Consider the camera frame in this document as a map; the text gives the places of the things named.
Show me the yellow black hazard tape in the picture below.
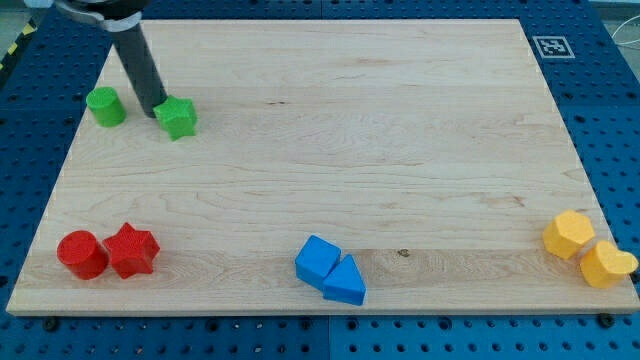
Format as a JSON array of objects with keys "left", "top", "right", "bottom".
[{"left": 1, "top": 19, "right": 38, "bottom": 73}]

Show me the red cylinder block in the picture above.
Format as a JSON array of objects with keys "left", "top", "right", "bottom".
[{"left": 56, "top": 230, "right": 109, "bottom": 280}]

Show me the white fiducial marker tag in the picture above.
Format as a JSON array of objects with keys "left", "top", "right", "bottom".
[{"left": 532, "top": 36, "right": 575, "bottom": 59}]

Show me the yellow hexagon block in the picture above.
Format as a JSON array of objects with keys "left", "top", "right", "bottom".
[{"left": 542, "top": 210, "right": 595, "bottom": 260}]

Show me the blue triangle block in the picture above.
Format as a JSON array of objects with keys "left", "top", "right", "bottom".
[{"left": 322, "top": 254, "right": 367, "bottom": 306}]

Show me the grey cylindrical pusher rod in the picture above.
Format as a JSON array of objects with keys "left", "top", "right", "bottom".
[{"left": 111, "top": 24, "right": 168, "bottom": 118}]

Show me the blue cube block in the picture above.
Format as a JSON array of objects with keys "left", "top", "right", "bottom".
[{"left": 294, "top": 235, "right": 342, "bottom": 290}]

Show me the green star block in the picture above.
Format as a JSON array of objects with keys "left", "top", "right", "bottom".
[{"left": 153, "top": 95, "right": 197, "bottom": 141}]

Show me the yellow heart block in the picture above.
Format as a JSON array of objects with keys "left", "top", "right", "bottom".
[{"left": 579, "top": 240, "right": 639, "bottom": 289}]

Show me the wooden board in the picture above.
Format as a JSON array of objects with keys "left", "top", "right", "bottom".
[{"left": 7, "top": 19, "right": 639, "bottom": 317}]

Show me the red star block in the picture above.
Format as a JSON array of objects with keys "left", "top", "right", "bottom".
[{"left": 103, "top": 222, "right": 160, "bottom": 279}]

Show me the white cable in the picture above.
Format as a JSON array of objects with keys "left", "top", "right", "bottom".
[{"left": 610, "top": 13, "right": 640, "bottom": 48}]

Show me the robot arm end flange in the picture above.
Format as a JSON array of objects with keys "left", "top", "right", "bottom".
[{"left": 22, "top": 0, "right": 151, "bottom": 32}]

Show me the green cylinder block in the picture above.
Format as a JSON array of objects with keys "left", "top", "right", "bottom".
[{"left": 86, "top": 87, "right": 126, "bottom": 127}]

